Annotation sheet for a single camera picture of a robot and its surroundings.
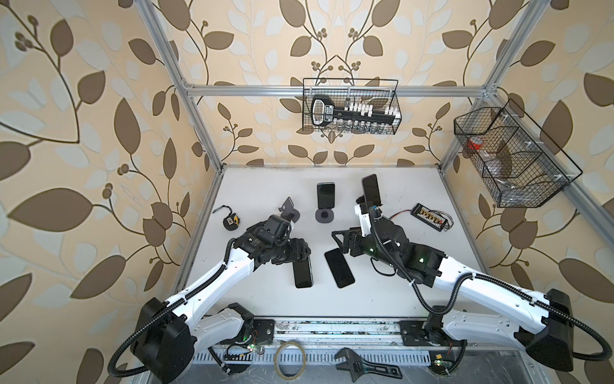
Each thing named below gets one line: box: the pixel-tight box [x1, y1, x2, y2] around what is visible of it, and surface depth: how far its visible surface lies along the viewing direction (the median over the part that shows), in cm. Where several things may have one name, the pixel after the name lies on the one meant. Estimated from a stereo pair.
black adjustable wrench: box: [334, 347, 403, 384], surface depth 69 cm
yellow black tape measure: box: [212, 204, 241, 231], surface depth 101 cm
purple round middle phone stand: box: [314, 208, 335, 224], surface depth 104 cm
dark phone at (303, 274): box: [292, 256, 315, 288], surface depth 79 cm
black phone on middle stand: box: [316, 181, 335, 209], surface depth 96 cm
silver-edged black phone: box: [323, 248, 355, 288], surface depth 88 cm
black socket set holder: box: [310, 94, 402, 134], surface depth 86 cm
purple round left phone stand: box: [278, 196, 301, 224], surface depth 101 cm
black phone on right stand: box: [361, 173, 383, 207], surface depth 98 cm
